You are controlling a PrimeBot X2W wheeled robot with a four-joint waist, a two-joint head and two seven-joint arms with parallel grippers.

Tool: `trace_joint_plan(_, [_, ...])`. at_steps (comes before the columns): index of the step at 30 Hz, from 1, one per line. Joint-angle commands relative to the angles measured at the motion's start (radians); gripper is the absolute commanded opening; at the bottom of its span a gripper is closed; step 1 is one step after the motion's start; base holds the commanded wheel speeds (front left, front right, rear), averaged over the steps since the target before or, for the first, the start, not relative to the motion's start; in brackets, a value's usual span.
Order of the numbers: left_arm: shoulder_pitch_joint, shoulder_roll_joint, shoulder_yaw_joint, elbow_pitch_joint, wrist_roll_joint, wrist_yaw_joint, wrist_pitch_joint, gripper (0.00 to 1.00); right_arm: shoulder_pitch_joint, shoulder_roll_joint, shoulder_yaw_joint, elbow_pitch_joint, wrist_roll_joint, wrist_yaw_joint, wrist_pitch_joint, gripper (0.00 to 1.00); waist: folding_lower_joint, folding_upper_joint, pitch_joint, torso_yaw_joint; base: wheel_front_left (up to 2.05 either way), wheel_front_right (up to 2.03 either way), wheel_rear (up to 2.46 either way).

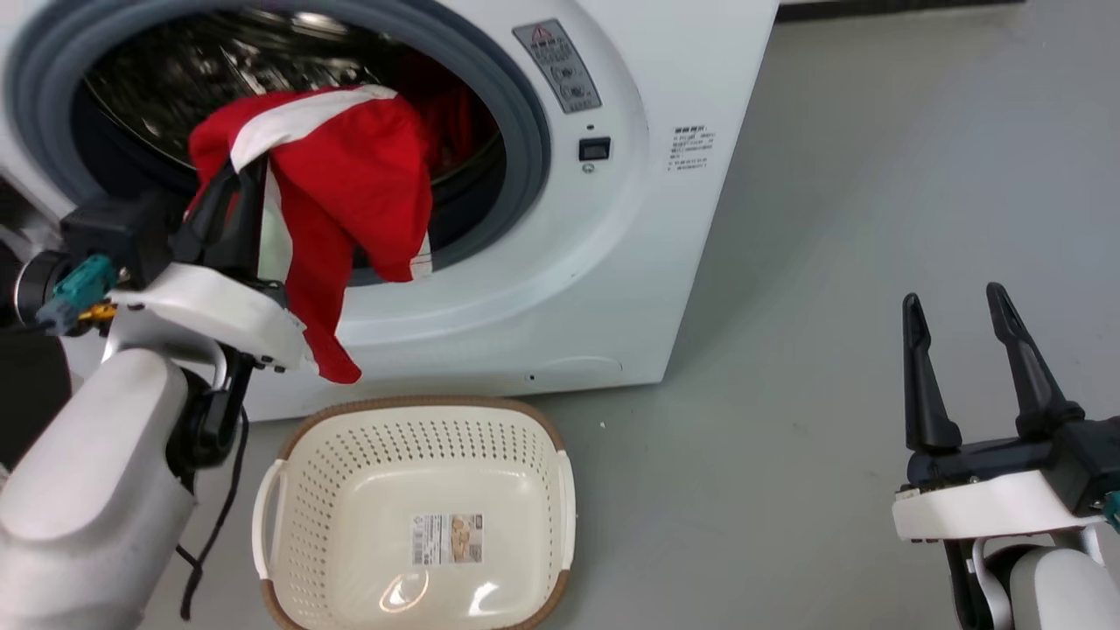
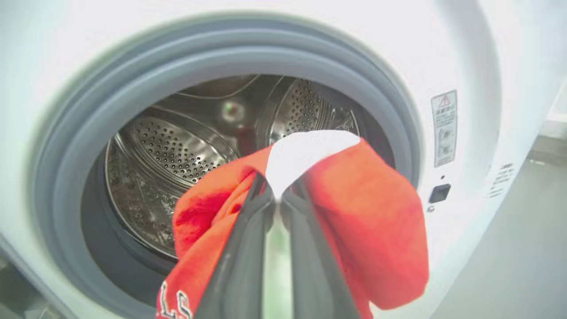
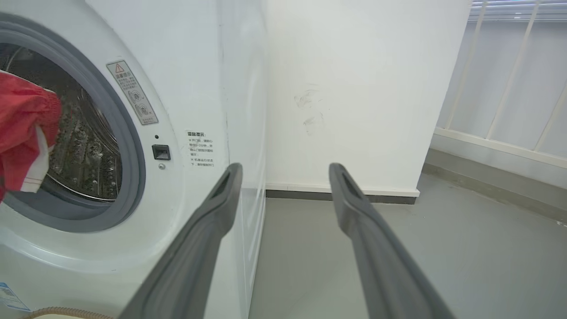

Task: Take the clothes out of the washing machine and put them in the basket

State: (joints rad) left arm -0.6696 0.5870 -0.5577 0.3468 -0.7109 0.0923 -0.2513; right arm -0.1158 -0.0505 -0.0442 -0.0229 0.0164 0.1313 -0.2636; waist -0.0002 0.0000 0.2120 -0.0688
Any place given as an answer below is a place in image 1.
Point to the red and white garment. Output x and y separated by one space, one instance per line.
350 184

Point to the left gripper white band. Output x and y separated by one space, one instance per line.
175 280

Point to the white front-load washing machine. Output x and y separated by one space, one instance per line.
630 262

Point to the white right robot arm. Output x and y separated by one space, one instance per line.
1041 586

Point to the red clothing inside drum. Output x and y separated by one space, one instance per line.
446 109

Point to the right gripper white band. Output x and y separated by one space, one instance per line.
1006 490

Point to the cream perforated laundry basket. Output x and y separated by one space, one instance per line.
420 516

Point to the grey warning label sticker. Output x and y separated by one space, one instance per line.
557 66

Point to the printed basket label sticker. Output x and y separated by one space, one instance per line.
447 538

